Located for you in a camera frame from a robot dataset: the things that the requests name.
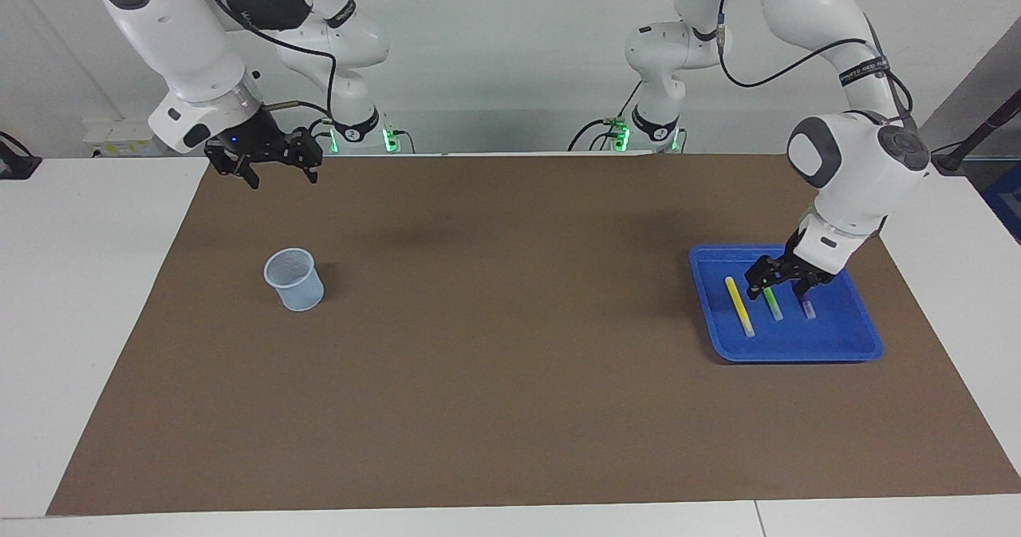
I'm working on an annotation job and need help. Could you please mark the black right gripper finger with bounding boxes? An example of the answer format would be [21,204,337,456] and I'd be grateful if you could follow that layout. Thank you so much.
[289,128,323,184]
[214,157,261,190]

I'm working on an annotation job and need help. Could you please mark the yellow highlighter pen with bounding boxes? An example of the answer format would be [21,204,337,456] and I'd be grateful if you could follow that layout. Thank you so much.
[724,276,755,338]

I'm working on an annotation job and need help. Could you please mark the blue plastic tray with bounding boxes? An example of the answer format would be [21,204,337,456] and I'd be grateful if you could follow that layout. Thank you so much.
[688,243,885,363]

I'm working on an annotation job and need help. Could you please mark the translucent plastic cup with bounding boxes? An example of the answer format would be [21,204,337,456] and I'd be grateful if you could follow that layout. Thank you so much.
[263,247,325,312]

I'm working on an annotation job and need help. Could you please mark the blue crate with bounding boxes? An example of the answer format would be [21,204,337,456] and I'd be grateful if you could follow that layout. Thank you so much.
[980,162,1021,244]

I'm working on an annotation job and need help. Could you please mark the black tripod pole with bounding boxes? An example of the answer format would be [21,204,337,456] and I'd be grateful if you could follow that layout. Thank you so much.
[928,90,1021,176]

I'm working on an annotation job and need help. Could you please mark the brown table mat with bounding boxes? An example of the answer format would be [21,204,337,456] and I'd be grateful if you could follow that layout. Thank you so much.
[46,152,1021,516]

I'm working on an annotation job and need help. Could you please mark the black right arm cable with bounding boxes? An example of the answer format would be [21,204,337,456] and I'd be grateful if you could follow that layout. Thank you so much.
[203,0,340,135]

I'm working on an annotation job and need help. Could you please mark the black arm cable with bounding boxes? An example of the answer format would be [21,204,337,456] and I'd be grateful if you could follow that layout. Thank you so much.
[203,0,340,135]
[712,0,915,135]

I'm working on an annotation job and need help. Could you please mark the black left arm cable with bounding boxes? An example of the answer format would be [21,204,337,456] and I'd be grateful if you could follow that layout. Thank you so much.
[712,0,915,135]

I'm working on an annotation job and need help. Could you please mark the black clamp mount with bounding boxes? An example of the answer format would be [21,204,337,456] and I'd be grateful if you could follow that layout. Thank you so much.
[0,131,42,180]

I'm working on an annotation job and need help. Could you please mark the black left base cables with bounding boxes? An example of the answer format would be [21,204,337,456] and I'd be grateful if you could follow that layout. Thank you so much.
[568,82,643,152]

